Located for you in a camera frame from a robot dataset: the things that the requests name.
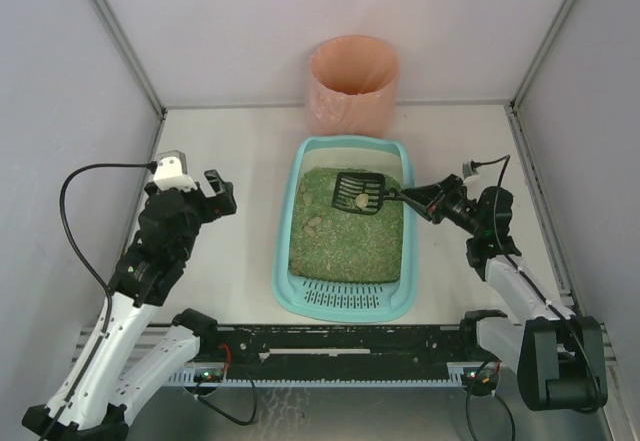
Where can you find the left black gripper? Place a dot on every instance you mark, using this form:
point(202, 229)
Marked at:
point(209, 201)

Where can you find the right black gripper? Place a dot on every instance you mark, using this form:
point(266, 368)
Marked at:
point(439, 203)

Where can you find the black litter scoop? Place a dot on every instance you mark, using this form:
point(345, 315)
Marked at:
point(365, 193)

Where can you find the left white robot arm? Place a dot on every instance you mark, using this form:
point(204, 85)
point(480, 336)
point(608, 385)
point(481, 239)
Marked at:
point(100, 398)

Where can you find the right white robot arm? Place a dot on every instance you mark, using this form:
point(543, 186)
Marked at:
point(558, 356)

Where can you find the green cat litter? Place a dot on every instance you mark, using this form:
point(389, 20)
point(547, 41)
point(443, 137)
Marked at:
point(331, 245)

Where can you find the teal plastic litter box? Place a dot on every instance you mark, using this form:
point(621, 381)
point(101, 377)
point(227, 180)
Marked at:
point(348, 302)

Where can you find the pink lined trash bin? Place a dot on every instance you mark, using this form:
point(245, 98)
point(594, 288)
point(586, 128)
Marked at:
point(352, 87)

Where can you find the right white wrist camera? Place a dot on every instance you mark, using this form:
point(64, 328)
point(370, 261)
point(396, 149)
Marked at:
point(470, 172)

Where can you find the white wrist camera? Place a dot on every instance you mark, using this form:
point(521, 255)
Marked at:
point(171, 172)
point(470, 172)

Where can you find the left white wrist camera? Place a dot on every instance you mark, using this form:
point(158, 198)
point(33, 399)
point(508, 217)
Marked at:
point(171, 172)

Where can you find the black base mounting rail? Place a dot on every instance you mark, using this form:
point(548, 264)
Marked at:
point(363, 352)

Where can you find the white slotted cable duct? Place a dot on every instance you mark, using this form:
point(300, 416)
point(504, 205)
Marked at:
point(456, 376)

